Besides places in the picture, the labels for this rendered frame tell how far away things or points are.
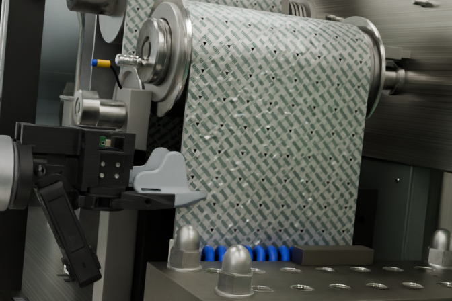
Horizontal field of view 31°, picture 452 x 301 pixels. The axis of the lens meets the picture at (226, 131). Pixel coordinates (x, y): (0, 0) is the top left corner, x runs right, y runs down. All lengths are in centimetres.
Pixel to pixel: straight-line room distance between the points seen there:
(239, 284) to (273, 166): 23
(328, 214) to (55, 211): 34
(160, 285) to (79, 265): 9
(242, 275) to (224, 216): 19
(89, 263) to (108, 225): 12
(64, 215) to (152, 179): 10
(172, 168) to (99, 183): 8
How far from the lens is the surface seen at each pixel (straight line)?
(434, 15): 105
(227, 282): 73
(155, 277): 82
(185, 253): 81
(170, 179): 86
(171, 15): 91
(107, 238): 95
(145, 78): 92
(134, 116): 93
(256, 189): 92
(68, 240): 83
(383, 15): 113
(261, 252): 91
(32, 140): 81
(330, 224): 98
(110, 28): 117
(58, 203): 82
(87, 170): 81
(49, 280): 127
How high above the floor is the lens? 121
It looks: 3 degrees down
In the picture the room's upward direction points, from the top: 6 degrees clockwise
